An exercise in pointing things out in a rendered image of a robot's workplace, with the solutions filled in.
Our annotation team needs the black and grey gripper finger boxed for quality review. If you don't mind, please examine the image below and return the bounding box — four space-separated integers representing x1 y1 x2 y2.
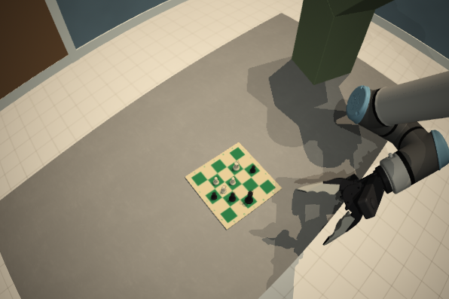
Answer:
323 211 363 246
297 178 353 194

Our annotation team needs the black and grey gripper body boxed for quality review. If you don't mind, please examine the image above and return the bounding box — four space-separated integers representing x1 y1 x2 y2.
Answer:
339 165 392 213

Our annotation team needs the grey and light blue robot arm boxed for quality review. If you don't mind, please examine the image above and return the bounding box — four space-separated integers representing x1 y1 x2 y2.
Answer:
347 71 449 219

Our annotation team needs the green and cream chessboard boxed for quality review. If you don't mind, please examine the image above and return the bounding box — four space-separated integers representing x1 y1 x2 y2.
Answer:
185 142 282 230

